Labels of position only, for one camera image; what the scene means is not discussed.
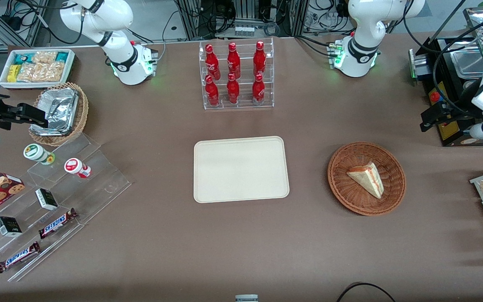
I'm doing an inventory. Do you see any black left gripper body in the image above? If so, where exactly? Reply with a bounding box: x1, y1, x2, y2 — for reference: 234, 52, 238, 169
448, 104, 483, 126

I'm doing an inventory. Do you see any triangular sandwich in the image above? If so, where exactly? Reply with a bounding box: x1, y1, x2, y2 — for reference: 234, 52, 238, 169
346, 162, 384, 199

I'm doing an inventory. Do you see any light tan wicker basket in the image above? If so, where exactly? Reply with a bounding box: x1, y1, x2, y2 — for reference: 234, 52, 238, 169
29, 82, 89, 146

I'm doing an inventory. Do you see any brown wicker basket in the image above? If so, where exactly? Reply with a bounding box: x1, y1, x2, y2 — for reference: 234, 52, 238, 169
327, 142, 406, 216

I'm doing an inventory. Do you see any beige plastic tray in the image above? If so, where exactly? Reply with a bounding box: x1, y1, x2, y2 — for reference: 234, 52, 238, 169
193, 135, 290, 204

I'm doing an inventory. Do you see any black hot food warmer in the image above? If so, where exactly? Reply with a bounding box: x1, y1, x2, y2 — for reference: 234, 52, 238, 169
415, 6, 483, 147

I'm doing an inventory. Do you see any aluminium foil container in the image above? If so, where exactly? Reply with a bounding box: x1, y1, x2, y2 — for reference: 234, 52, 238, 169
31, 96, 78, 136
40, 87, 78, 101

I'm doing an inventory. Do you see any green lid yogurt cup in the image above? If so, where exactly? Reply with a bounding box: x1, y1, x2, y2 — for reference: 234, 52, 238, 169
23, 143, 56, 165

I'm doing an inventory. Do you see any large clear cracker bag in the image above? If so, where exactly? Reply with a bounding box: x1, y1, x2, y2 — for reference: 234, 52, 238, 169
17, 62, 65, 83

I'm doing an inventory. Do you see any steel warmer pan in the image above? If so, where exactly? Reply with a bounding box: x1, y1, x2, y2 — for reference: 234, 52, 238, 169
447, 41, 483, 79

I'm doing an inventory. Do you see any small clear cracker bag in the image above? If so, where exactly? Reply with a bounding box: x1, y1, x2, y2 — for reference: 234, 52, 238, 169
32, 51, 58, 64

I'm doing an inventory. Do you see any white rectangular snack bin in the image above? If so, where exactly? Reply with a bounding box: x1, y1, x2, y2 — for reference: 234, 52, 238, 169
0, 49, 75, 89

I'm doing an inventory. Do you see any red lid yogurt cup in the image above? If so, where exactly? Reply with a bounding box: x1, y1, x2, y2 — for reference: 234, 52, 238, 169
64, 158, 92, 179

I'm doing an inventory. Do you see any small black carton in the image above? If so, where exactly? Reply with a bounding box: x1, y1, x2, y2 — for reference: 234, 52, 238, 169
35, 188, 59, 211
0, 216, 23, 237

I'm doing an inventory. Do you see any clear acrylic stepped display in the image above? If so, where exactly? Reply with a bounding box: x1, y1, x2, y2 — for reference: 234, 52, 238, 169
0, 132, 132, 282

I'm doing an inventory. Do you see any Snickers chocolate bar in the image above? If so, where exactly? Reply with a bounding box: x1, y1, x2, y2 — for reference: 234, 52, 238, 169
0, 241, 41, 274
38, 208, 78, 240

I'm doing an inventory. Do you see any red cola bottle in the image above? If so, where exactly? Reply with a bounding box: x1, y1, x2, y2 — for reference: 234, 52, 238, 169
205, 44, 221, 80
205, 75, 220, 106
252, 73, 265, 104
227, 42, 241, 79
226, 73, 240, 104
253, 41, 267, 78

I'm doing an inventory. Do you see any clear acrylic bottle rack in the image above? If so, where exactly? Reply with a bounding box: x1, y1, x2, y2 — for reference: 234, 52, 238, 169
199, 37, 275, 110

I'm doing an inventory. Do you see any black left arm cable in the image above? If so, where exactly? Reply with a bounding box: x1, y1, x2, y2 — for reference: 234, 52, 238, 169
403, 0, 483, 120

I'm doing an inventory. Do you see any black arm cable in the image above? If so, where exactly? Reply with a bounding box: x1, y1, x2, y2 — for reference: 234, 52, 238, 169
0, 0, 85, 45
403, 0, 483, 120

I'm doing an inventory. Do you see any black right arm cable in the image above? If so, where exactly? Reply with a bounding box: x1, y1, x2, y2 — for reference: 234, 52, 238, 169
0, 0, 85, 45

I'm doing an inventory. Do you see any black looped table cable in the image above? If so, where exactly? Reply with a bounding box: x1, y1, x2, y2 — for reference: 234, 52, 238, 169
336, 282, 397, 302

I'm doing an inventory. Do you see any aluminium equipment frame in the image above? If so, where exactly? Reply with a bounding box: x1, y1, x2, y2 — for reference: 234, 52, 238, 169
174, 0, 311, 41

